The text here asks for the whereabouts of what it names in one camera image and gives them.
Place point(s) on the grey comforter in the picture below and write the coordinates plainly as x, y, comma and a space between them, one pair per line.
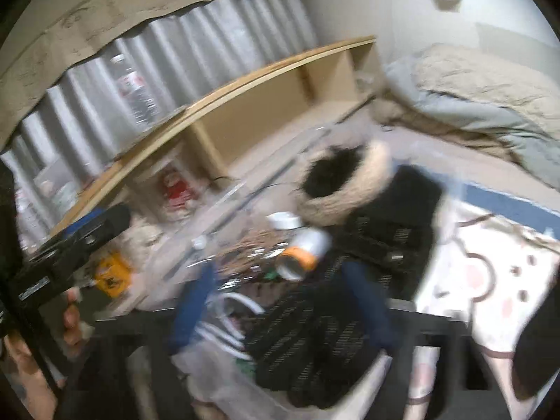
459, 111

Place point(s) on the white doll in clear case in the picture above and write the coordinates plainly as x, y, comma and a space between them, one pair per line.
142, 238

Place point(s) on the long wooden shelf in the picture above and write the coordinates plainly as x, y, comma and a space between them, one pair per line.
245, 109

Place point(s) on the white orange bottle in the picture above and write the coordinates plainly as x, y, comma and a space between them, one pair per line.
306, 245

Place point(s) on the clear water bottle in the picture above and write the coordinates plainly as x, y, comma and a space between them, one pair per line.
135, 92

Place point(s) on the bed with beige sheet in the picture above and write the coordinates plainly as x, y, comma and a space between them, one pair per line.
437, 162

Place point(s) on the person's left hand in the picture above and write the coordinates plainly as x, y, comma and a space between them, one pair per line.
26, 363

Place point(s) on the small white bowl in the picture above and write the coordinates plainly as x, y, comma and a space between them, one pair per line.
283, 220

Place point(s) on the silver pleated curtain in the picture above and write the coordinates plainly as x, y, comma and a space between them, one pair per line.
197, 52

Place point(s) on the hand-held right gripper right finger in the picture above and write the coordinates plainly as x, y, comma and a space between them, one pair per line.
367, 310

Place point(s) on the white plastic container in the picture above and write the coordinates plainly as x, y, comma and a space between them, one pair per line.
26, 214

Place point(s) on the clear plastic storage box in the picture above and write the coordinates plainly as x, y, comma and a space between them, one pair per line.
210, 376

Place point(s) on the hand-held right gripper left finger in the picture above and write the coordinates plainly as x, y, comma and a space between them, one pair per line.
192, 310

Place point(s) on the yellow box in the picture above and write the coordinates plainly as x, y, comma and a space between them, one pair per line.
111, 273

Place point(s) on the beige curtain valance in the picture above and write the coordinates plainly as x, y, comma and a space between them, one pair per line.
87, 8

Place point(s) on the black visor cap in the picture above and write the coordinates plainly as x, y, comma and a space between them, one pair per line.
538, 350

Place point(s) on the printed blanket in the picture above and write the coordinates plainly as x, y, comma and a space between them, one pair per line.
481, 271

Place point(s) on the red doll in clear case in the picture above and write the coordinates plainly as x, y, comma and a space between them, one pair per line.
175, 188

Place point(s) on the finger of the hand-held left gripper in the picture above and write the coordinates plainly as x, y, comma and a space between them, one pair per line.
96, 227

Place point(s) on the white headboard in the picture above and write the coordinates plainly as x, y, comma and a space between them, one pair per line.
507, 39

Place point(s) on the black jacket with fur collar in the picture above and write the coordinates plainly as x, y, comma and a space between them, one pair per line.
372, 210

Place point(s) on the beige textured pillow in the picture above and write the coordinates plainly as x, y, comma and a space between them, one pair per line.
485, 74

